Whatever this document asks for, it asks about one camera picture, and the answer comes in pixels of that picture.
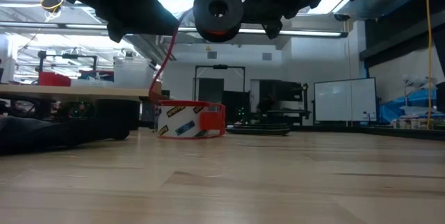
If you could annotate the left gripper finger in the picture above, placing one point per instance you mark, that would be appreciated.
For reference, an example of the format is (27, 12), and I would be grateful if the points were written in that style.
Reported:
(163, 22)

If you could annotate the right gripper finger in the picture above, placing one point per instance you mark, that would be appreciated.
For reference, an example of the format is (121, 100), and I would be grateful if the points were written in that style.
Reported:
(255, 6)

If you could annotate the long ceiling light bar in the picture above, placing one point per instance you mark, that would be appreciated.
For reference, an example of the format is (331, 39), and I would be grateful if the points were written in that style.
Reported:
(87, 26)

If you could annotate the clear plastic storage bin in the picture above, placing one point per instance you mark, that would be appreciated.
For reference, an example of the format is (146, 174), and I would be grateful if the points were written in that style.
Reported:
(133, 74)

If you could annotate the cardboard box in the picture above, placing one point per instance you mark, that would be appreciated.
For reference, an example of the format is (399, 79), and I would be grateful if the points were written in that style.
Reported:
(157, 87)

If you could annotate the black overhead rig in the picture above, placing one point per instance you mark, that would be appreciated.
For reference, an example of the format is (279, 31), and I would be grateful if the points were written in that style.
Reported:
(66, 56)

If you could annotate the black gantry stand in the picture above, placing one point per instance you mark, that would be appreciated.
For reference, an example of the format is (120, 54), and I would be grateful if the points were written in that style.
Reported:
(220, 66)

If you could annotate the black equipment desk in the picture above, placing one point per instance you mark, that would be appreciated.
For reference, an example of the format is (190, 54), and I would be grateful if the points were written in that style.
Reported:
(281, 92)

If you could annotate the red plastic bin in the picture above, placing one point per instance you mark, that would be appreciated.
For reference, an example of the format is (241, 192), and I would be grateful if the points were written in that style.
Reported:
(54, 79)

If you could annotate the red packing tape dispenser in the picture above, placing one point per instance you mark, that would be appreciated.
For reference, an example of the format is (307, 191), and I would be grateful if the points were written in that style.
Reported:
(180, 119)

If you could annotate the wood-top grey workbench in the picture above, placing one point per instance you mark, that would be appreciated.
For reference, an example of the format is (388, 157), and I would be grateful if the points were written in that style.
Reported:
(69, 92)

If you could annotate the whiteboard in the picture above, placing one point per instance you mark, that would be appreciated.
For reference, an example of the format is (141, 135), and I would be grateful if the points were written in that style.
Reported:
(344, 100)

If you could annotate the black work glove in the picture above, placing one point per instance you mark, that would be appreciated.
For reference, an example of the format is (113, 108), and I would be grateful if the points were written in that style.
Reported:
(41, 135)

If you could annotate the blue tarp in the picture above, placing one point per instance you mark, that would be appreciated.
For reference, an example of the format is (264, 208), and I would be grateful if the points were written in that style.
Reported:
(410, 105)

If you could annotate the silver ventilation duct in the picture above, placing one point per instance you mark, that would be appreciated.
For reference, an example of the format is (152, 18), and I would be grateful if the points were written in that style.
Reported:
(149, 48)

